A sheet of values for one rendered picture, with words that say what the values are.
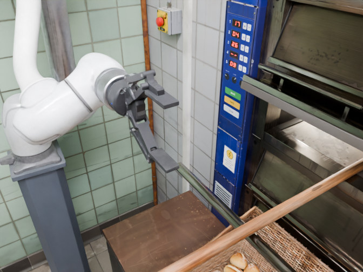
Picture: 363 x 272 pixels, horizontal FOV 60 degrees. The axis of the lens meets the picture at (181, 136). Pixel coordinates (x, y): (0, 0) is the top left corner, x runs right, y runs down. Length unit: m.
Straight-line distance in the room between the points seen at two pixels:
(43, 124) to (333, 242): 0.93
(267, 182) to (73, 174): 1.17
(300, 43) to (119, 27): 1.01
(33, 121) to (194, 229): 1.04
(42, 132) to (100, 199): 1.44
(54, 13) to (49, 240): 1.00
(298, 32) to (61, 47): 0.82
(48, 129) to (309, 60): 0.72
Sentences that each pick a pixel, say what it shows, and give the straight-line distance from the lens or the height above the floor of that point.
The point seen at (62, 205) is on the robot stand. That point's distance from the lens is 1.54.
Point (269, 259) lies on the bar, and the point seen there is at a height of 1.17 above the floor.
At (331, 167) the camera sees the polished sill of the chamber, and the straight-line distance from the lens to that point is 1.10.
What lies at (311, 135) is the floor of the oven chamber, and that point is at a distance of 1.23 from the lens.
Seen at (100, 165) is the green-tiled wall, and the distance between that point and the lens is 2.02.
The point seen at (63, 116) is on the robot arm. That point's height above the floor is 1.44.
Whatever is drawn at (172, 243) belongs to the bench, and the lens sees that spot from 1.55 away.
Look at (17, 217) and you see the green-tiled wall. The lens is 2.08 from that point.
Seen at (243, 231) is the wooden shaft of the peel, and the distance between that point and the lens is 0.79.
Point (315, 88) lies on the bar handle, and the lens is 0.88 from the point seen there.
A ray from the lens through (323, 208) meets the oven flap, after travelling 1.17.
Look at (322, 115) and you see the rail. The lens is 0.83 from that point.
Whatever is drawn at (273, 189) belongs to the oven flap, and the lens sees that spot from 1.26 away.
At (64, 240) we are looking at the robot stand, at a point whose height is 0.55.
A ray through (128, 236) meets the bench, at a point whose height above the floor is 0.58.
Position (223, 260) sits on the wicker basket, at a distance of 1.46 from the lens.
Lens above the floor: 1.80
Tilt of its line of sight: 33 degrees down
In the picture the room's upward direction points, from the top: straight up
